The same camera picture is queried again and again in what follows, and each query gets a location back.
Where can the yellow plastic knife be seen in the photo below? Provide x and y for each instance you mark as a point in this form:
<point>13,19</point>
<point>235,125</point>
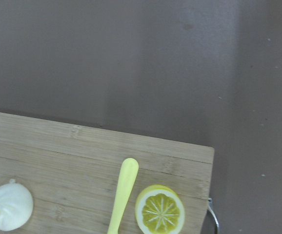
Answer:
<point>127,177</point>

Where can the bamboo cutting board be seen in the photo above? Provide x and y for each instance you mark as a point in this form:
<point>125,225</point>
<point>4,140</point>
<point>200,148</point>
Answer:
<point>72,173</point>

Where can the lemon slice near edge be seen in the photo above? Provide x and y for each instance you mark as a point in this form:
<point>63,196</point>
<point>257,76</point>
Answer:
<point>159,210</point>

